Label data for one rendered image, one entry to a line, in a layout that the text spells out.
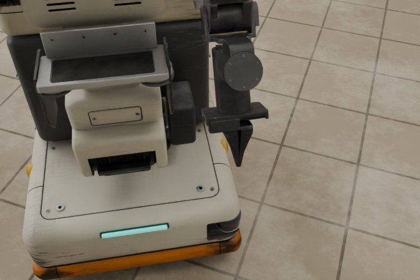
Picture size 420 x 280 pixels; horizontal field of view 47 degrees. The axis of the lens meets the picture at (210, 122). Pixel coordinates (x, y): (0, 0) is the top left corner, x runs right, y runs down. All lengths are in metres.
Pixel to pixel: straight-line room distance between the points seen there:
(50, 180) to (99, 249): 0.25
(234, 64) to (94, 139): 0.56
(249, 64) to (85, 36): 0.40
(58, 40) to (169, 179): 0.61
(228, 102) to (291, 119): 1.29
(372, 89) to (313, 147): 0.48
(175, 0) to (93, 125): 0.38
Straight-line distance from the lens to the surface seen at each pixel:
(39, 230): 1.41
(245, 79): 0.69
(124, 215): 1.38
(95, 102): 1.12
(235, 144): 0.79
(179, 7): 1.29
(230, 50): 0.67
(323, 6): 2.82
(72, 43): 0.99
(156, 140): 1.16
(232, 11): 0.74
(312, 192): 1.79
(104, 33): 0.98
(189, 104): 1.30
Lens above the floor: 1.39
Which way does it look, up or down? 44 degrees down
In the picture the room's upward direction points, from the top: straight up
